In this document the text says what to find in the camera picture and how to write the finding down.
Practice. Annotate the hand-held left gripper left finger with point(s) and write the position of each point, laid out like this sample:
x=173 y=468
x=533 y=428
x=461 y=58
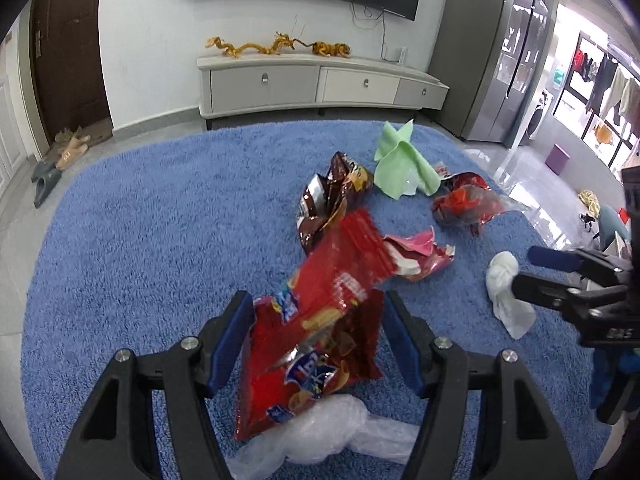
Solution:
x=232 y=340

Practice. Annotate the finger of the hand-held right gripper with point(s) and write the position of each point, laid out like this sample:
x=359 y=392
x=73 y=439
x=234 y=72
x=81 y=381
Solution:
x=540 y=290
x=552 y=258

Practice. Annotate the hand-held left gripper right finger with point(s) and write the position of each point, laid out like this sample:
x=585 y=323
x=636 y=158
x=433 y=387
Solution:
x=402 y=345

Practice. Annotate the white tissue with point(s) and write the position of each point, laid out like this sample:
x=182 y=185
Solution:
x=505 y=300

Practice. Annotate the red chip bag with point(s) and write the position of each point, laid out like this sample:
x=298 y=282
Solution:
x=320 y=310

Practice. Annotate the brown snack bag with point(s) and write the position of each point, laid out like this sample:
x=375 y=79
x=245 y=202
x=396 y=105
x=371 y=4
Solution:
x=320 y=200

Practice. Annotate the green cloth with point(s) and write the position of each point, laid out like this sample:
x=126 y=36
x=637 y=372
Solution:
x=400 y=165

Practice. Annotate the person's right hand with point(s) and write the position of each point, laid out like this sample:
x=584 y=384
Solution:
x=604 y=380

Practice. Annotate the yellow cloth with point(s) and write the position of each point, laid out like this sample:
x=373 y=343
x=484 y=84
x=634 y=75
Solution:
x=590 y=202

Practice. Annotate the teal chair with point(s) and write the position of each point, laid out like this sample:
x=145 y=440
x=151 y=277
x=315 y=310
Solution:
x=612 y=222

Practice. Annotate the pink wrapper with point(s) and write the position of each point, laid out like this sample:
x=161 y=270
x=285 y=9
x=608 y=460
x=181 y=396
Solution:
x=415 y=255

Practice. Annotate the purple stool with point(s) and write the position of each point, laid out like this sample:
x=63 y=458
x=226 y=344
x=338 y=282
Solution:
x=557 y=157

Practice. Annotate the red crumpled wrapper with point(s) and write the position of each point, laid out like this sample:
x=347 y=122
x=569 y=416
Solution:
x=460 y=205

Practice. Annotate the clear plastic bag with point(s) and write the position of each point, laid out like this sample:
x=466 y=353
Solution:
x=325 y=425

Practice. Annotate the blue fluffy blanket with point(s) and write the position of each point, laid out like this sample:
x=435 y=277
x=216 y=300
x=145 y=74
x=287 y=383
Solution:
x=150 y=260

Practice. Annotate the beige hanging garment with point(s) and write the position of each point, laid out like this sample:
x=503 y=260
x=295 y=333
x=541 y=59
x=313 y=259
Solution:
x=622 y=92

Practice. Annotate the black hanging garment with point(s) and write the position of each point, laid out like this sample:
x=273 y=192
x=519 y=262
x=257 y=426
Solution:
x=602 y=80

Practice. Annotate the red hanging garment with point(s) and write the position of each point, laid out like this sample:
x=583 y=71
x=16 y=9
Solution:
x=579 y=62

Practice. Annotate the grey refrigerator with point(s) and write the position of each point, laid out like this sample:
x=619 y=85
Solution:
x=490 y=60

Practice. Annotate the grey slipper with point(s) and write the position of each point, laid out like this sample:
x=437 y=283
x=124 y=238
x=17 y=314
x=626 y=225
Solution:
x=42 y=171
x=47 y=187

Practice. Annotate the beige slipper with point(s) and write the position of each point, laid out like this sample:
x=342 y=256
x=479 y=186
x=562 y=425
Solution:
x=70 y=136
x=72 y=155

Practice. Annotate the white power strip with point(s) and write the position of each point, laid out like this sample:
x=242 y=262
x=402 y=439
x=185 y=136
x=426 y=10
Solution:
x=403 y=56

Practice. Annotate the white television cabinet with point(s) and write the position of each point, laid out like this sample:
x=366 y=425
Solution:
x=265 y=82

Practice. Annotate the golden dragon figurine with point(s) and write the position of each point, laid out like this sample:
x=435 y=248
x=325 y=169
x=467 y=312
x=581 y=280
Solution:
x=240 y=49

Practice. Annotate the golden tiger figurine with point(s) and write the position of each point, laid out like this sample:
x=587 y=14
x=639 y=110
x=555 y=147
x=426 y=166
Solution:
x=330 y=49

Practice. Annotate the white cabinet door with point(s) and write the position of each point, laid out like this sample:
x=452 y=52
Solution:
x=12 y=125

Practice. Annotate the brown door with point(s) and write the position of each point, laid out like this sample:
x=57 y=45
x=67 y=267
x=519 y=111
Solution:
x=70 y=60

